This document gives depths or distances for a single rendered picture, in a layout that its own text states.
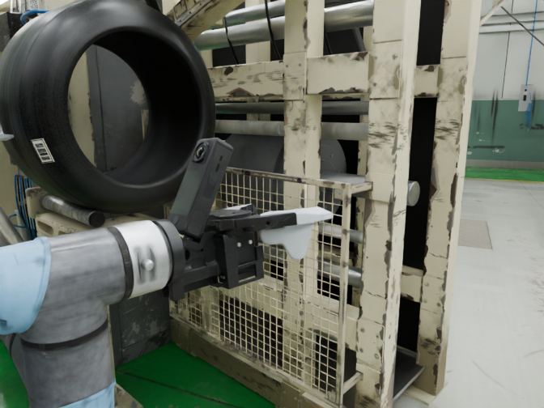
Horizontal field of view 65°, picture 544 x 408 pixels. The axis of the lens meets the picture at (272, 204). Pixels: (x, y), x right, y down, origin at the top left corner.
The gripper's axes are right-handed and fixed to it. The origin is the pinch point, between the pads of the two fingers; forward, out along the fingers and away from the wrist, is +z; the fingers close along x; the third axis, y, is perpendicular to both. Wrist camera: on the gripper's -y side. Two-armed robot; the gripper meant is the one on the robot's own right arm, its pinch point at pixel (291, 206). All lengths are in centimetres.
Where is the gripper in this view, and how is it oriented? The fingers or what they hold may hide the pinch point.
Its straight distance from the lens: 58.0
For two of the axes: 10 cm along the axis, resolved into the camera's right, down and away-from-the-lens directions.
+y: 0.9, 9.9, 1.1
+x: 6.5, 0.3, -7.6
